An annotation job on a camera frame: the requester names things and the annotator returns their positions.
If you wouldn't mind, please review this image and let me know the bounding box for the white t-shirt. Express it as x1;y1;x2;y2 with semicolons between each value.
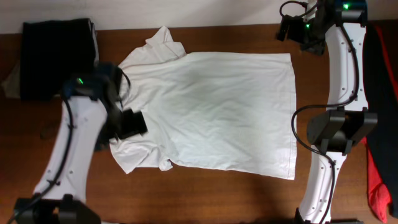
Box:
110;27;297;180

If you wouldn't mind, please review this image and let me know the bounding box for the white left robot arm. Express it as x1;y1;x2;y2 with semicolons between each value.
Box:
8;75;123;223

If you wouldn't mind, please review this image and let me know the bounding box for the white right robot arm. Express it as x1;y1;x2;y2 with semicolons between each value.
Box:
277;0;377;223

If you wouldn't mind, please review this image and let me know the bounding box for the folded black garment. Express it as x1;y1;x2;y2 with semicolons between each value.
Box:
19;17;97;101

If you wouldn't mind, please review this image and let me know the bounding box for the black garment at right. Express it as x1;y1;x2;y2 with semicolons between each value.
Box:
362;22;398;218

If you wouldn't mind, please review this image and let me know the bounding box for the folded beige garment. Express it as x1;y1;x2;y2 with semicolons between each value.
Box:
1;18;100;99

